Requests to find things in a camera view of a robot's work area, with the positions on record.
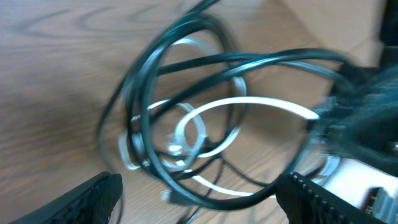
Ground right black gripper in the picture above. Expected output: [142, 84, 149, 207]
[306, 63, 397, 176]

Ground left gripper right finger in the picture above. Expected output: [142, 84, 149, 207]
[275, 172, 383, 224]

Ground white USB cable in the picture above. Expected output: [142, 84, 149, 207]
[118, 37, 321, 198]

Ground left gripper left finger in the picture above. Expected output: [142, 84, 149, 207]
[11, 172, 123, 224]

